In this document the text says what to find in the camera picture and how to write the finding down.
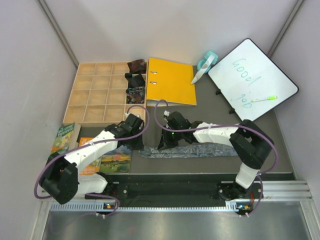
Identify green children's book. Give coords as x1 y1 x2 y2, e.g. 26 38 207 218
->
51 122 81 154

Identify dark red rolled tie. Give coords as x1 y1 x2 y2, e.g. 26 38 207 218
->
127 59 147 74

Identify wooden compartment tray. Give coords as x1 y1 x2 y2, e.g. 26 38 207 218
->
62 61 146 127

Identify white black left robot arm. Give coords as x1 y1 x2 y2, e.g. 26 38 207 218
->
38 113 144 205

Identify teal white cat-ear headphones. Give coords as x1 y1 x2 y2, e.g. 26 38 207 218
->
191 51 218 85

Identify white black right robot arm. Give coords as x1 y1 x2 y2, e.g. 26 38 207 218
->
158 111 274 200

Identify white whiteboard black frame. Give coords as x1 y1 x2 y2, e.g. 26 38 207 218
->
208 38 299 121

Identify floral rolled tie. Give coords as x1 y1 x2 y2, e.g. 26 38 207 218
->
125 86 146 104

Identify green whiteboard marker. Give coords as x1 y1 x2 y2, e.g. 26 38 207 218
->
251 95 278 103

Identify dark blue striped rolled tie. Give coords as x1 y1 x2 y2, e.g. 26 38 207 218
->
124 73 146 89

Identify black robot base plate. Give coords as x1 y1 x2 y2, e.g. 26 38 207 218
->
100 173 262 201

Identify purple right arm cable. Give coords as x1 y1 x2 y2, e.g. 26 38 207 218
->
153 99 279 218

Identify blue Animal Farm book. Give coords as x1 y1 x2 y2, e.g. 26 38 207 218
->
99 146 132 173

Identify orange book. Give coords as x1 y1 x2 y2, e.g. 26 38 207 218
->
78 137 103 176

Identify aluminium frame rail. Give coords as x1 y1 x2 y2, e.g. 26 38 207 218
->
47 181 312 216

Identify grey blue patterned tie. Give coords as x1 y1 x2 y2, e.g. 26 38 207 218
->
138 143 238 159

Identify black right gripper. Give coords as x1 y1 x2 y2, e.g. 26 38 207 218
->
158 125 184 151

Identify yellow ring binder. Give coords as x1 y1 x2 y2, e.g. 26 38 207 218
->
145 58 197 107

